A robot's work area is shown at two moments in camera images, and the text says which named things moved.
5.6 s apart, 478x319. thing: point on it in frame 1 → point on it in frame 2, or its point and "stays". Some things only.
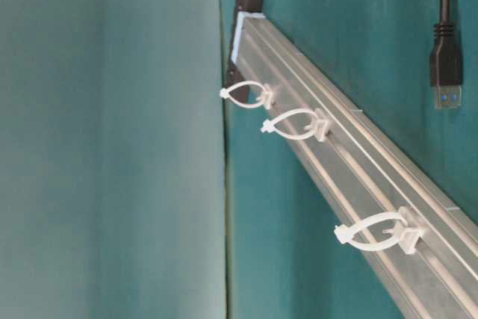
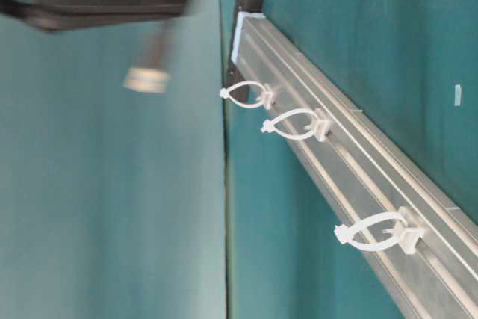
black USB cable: x=446 y=56 → x=149 y=41
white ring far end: x=404 y=215 stays
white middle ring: x=319 y=128 stays
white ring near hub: x=267 y=95 stays
